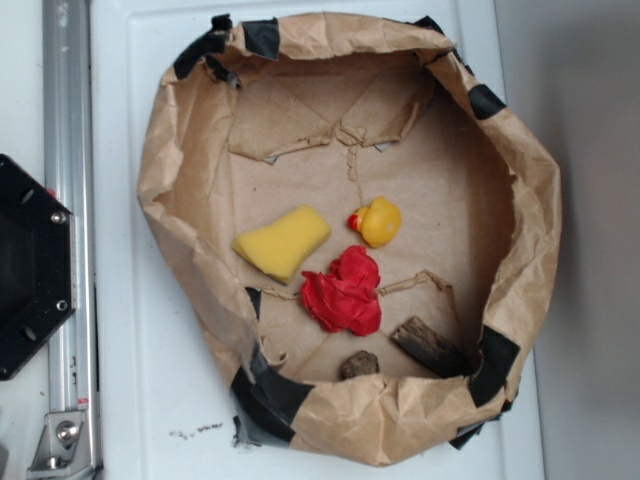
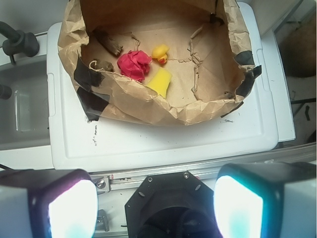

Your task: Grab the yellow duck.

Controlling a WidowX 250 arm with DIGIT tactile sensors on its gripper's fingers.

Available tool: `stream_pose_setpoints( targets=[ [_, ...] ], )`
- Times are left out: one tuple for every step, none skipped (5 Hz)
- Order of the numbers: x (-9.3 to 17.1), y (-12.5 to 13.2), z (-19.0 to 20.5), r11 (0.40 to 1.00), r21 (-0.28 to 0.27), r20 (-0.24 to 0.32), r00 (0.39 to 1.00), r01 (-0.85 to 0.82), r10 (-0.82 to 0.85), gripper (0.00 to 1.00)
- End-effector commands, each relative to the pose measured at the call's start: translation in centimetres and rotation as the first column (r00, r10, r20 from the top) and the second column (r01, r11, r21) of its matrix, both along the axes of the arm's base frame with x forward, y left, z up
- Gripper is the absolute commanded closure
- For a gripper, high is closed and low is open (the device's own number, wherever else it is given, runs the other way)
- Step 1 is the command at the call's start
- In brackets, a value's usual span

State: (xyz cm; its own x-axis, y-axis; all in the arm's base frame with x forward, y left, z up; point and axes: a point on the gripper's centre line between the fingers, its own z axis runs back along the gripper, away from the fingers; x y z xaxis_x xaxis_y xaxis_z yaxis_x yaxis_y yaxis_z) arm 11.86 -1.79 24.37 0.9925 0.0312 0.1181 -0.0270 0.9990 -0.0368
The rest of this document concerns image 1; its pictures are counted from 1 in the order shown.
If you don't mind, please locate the brown paper bag bin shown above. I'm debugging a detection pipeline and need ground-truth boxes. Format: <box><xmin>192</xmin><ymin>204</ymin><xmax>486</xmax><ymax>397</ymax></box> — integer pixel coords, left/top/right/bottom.
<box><xmin>137</xmin><ymin>13</ymin><xmax>562</xmax><ymax>466</ymax></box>

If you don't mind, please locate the aluminium extrusion rail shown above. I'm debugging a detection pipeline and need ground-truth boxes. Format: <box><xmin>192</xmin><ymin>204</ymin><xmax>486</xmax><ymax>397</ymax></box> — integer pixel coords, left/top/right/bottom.
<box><xmin>43</xmin><ymin>1</ymin><xmax>103</xmax><ymax>479</ymax></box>

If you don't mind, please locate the crumpled red cloth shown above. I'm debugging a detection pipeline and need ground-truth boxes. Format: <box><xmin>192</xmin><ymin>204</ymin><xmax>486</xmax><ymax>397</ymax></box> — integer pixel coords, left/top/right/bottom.
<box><xmin>300</xmin><ymin>246</ymin><xmax>382</xmax><ymax>337</ymax></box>

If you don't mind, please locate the yellow sponge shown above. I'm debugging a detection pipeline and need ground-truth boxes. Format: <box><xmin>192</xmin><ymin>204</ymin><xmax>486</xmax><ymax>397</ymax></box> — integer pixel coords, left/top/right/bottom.
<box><xmin>232</xmin><ymin>205</ymin><xmax>331</xmax><ymax>284</ymax></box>

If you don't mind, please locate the metal corner bracket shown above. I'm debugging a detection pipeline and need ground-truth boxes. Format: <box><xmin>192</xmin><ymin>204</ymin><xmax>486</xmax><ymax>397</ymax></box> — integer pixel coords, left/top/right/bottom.
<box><xmin>26</xmin><ymin>410</ymin><xmax>91</xmax><ymax>479</ymax></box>

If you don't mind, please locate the dark wooden block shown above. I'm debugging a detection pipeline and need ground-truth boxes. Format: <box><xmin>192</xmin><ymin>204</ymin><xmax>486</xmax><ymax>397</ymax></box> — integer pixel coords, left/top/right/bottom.
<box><xmin>391</xmin><ymin>316</ymin><xmax>473</xmax><ymax>378</ymax></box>

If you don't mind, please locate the yellow rubber duck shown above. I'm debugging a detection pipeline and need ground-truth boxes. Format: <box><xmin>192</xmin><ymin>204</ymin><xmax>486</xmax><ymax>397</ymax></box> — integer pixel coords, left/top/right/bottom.
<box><xmin>347</xmin><ymin>196</ymin><xmax>402</xmax><ymax>248</ymax></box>

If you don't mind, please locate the small brown rock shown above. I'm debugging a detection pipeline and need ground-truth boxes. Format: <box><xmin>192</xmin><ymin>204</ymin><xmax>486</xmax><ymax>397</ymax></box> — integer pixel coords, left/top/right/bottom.
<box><xmin>340</xmin><ymin>350</ymin><xmax>380</xmax><ymax>380</ymax></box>

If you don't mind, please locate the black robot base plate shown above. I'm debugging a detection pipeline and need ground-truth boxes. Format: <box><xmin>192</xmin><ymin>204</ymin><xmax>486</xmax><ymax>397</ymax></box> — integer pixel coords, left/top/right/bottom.
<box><xmin>1</xmin><ymin>155</ymin><xmax>75</xmax><ymax>381</ymax></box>

